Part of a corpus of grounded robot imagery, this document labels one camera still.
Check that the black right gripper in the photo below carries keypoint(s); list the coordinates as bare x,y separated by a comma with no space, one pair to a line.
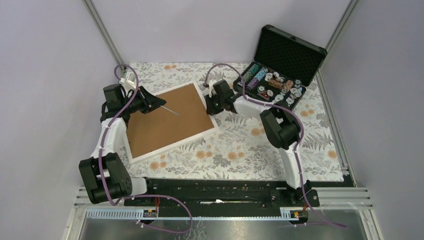
211,110

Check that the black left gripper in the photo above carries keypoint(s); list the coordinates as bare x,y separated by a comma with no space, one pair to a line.
149,101

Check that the yellow handled screwdriver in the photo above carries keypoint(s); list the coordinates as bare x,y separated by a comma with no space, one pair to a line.
169,110

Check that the white picture frame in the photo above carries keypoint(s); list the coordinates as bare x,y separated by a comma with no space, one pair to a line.
156,132

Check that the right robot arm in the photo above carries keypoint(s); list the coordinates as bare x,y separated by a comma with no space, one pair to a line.
282,127

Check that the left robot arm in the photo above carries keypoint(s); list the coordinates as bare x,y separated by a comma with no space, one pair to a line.
103,174

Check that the black poker chip case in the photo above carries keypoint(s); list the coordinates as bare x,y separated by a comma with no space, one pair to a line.
283,66

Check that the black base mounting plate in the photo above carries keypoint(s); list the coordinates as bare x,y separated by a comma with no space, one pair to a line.
223,198

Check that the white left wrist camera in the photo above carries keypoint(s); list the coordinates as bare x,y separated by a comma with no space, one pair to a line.
129,82

